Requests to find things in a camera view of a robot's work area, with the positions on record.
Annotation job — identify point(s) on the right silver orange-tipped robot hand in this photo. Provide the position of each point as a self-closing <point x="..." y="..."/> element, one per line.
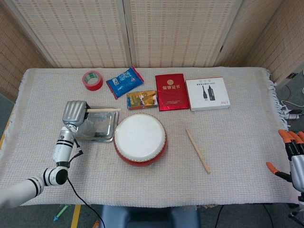
<point x="298" y="168"/>

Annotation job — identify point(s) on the left silver black-fingered robot hand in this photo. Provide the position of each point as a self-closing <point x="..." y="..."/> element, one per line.
<point x="73" y="112"/>

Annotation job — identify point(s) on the small orange object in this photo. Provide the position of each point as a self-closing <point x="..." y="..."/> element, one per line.
<point x="96" y="224"/>

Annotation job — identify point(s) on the red certificate booklet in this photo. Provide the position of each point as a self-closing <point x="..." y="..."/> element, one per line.
<point x="172" y="95"/>

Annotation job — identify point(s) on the rectangular metal tray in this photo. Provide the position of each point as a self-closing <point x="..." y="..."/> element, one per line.
<point x="99" y="126"/>

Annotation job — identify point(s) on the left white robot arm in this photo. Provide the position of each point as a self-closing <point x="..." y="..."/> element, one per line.
<point x="62" y="152"/>

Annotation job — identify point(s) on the wooden drumstick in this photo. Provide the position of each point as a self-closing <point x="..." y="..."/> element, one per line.
<point x="197" y="150"/>
<point x="104" y="110"/>

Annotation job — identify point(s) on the white woven tablecloth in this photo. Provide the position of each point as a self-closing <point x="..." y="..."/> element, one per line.
<point x="166" y="185"/>

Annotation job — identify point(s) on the small yellow colourful box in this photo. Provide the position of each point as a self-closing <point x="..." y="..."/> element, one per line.
<point x="142" y="99"/>

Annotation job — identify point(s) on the red drum with white skin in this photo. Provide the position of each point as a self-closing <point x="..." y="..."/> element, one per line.
<point x="139" y="137"/>

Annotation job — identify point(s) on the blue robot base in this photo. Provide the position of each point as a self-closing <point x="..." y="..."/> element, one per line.
<point x="149" y="217"/>

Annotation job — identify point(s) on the red tape roll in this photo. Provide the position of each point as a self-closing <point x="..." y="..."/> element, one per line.
<point x="93" y="86"/>

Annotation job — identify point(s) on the bamboo folding screen panel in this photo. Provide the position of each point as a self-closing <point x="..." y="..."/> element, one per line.
<point x="289" y="42"/>
<point x="251" y="28"/>
<point x="14" y="47"/>
<point x="178" y="31"/>
<point x="71" y="31"/>

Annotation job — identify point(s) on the green pen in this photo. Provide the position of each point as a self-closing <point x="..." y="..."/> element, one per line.
<point x="60" y="213"/>

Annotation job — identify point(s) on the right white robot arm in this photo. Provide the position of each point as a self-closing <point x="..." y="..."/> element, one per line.
<point x="301" y="197"/>

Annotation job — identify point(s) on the blue snack packet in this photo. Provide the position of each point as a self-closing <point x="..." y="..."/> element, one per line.
<point x="124" y="82"/>

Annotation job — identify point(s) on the white power strip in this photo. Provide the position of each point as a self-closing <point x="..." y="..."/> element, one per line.
<point x="293" y="116"/>

